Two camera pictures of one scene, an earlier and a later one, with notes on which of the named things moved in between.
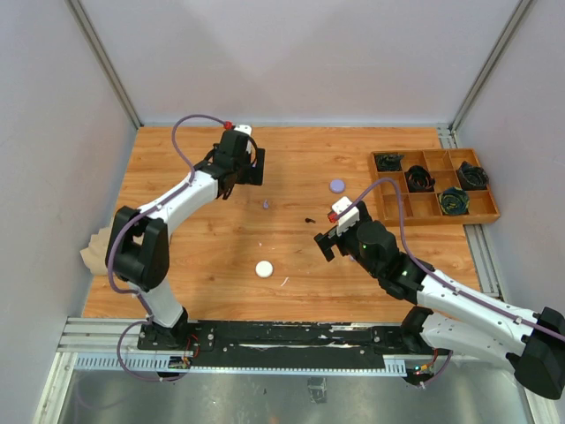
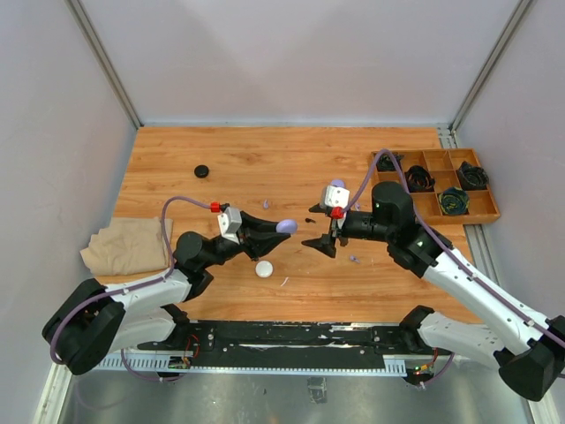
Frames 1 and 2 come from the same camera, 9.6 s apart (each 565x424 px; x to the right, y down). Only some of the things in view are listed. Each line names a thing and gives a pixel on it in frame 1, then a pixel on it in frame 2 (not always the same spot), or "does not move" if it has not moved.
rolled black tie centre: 418,179 does not move
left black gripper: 252,174 → 257,237
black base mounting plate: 231,344 does not move
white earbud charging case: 264,268 does not move
